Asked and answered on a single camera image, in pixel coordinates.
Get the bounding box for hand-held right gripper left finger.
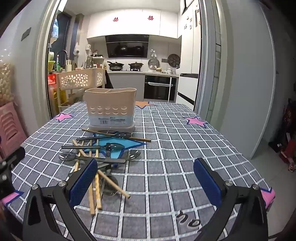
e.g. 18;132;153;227
22;158;98;241

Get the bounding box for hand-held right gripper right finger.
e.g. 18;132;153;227
193;158;269;241

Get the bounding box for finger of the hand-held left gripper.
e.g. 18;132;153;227
0;147;26;199

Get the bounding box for black-handled metal spoon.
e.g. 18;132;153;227
58;152;81;162
61;142;125;153
78;150;141;164
76;131;133;142

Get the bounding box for beige plastic utensil holder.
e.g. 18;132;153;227
83;88;137;132

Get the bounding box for pink plastic stool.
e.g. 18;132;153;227
0;102;27;160

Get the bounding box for grey checked star tablecloth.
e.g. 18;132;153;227
0;101;275;241

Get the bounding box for clear bag of beige snacks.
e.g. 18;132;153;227
0;61;14;106

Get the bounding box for yellow plastic crate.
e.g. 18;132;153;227
53;88;61;107

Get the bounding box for dark red bags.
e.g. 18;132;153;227
268;97;296;172

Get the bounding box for beige flower-cutout trolley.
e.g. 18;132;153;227
55;69;105;114

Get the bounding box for dark hanging cloth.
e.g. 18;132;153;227
103;70;114;90

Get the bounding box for black built-in oven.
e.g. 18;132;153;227
143;75;177;102

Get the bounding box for black wok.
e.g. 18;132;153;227
107;61;125;71

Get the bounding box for white refrigerator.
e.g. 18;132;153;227
177;0;204;109

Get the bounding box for black lidded pot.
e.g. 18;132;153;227
128;61;144;71

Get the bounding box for black kitchen faucet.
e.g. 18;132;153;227
55;50;70;71

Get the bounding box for black range hood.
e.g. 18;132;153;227
105;35;149;58

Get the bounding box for blue white packet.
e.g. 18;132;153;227
52;16;59;39

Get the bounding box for dark round wall tray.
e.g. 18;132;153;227
168;54;181;66

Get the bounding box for dark wall switch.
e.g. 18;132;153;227
21;27;31;42

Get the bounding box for white wall cabinets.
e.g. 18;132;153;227
87;9;183;39

